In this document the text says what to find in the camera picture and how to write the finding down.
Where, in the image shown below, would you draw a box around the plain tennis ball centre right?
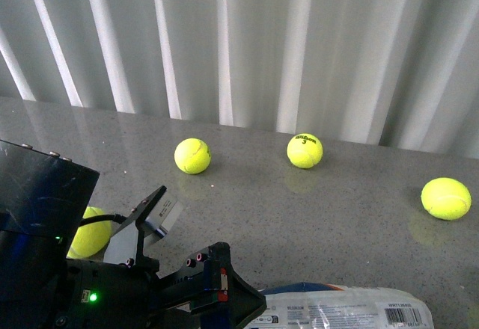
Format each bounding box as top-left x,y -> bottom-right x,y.
421,177 -> 472,221

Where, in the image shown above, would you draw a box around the tennis ball far left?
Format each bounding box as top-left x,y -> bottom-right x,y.
174,138 -> 211,174

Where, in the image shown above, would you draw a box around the Wilson 3 tennis ball back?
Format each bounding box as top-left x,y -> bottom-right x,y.
287,133 -> 323,169

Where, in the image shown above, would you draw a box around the white pleated curtain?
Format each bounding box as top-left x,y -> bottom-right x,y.
1,0 -> 478,158

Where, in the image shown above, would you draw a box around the Wilson tennis ball can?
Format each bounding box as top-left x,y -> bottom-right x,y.
246,282 -> 434,329

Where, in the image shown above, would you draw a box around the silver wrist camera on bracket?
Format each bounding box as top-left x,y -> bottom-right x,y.
103,185 -> 183,271

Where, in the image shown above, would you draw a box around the black camera cable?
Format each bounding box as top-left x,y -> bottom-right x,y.
77,213 -> 128,228

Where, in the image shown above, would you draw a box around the wilson 3 tennis ball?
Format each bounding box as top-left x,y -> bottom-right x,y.
287,133 -> 323,169
67,221 -> 112,259

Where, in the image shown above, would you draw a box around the Wilson 3 tennis ball front left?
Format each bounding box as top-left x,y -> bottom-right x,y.
67,221 -> 112,259

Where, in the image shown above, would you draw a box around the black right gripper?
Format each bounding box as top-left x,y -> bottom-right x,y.
65,242 -> 266,328

